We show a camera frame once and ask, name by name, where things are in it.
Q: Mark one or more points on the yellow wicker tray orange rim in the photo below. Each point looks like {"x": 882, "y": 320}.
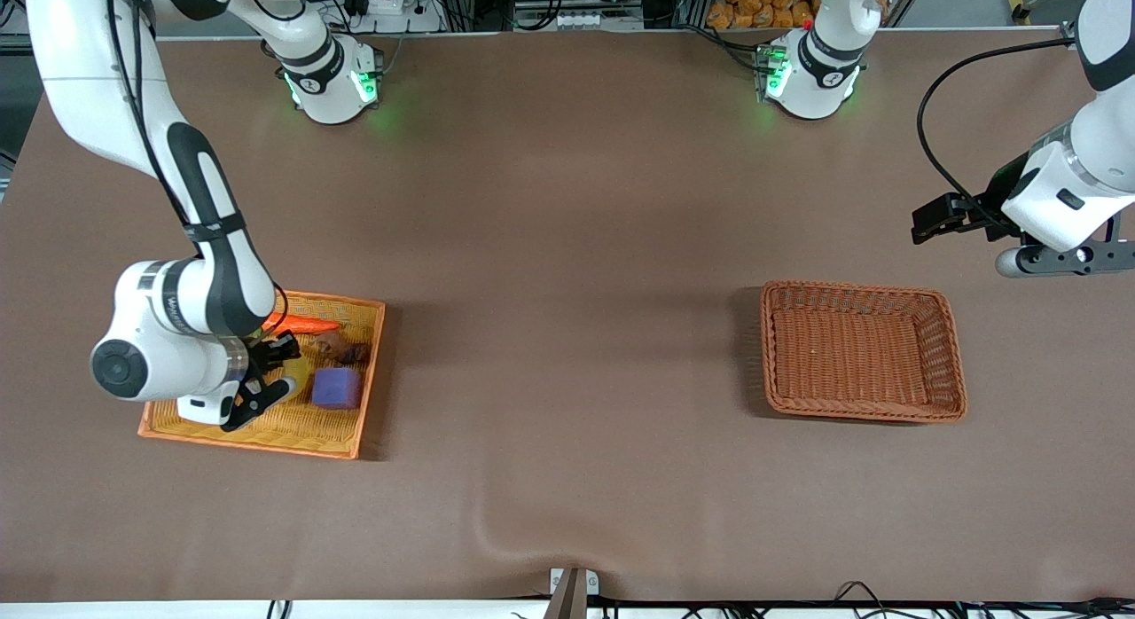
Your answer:
{"x": 293, "y": 428}

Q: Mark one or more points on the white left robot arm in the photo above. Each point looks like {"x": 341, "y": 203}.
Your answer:
{"x": 1064, "y": 198}

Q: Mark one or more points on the orange snack bags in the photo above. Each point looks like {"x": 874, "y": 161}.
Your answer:
{"x": 763, "y": 5}

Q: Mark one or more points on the brown toy animal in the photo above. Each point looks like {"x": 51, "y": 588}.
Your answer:
{"x": 341, "y": 348}

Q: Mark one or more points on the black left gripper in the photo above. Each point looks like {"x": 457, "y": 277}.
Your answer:
{"x": 1000, "y": 191}

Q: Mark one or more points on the white power strip with plugs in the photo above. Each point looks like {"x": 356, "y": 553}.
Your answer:
{"x": 399, "y": 14}

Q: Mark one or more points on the metal table edge bracket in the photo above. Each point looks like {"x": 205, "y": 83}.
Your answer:
{"x": 573, "y": 588}

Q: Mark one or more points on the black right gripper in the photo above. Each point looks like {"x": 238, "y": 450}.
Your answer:
{"x": 263, "y": 352}

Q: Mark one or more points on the purple cube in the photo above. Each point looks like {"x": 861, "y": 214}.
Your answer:
{"x": 335, "y": 389}

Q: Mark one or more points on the orange toy carrot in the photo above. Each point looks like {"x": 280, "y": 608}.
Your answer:
{"x": 306, "y": 325}

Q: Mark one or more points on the brown wicker basket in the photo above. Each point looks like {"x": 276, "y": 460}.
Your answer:
{"x": 860, "y": 353}

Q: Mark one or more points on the white socket strip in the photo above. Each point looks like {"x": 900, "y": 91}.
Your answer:
{"x": 576, "y": 20}

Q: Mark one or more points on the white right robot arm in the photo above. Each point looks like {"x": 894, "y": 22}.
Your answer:
{"x": 115, "y": 96}

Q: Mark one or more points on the yellow clear tape roll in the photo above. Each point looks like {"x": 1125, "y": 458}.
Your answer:
{"x": 301, "y": 376}

